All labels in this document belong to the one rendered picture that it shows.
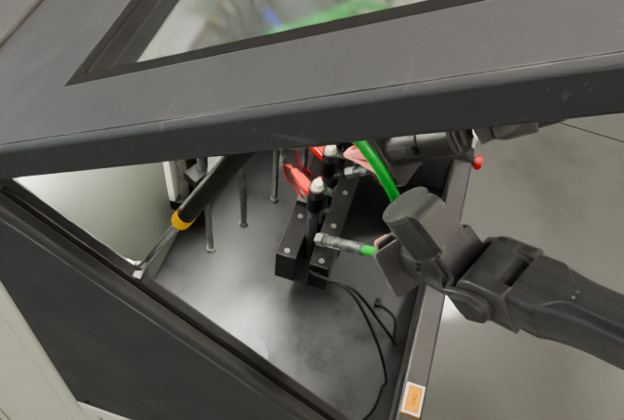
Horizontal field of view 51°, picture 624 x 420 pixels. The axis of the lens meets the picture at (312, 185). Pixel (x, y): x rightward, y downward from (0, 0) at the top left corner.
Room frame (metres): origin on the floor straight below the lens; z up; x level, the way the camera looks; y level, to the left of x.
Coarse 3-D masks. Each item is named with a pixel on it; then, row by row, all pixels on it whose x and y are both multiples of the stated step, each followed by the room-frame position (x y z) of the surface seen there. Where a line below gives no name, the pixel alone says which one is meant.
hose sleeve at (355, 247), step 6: (324, 240) 0.53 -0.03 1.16; (330, 240) 0.52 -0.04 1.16; (336, 240) 0.52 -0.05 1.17; (342, 240) 0.52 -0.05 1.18; (348, 240) 0.52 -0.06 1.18; (330, 246) 0.52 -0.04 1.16; (336, 246) 0.51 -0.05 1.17; (342, 246) 0.51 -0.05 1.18; (348, 246) 0.50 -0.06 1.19; (354, 246) 0.50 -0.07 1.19; (360, 246) 0.50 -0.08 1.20; (348, 252) 0.50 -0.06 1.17; (354, 252) 0.50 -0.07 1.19; (360, 252) 0.49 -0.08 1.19
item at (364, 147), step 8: (360, 144) 0.51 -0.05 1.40; (368, 144) 0.52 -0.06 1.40; (368, 152) 0.51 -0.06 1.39; (368, 160) 0.50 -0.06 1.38; (376, 160) 0.50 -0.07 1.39; (376, 168) 0.50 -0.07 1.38; (384, 168) 0.50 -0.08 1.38; (384, 176) 0.49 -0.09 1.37; (384, 184) 0.49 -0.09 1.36; (392, 184) 0.49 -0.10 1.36; (392, 192) 0.48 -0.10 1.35; (392, 200) 0.48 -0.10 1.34; (368, 248) 0.49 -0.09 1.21
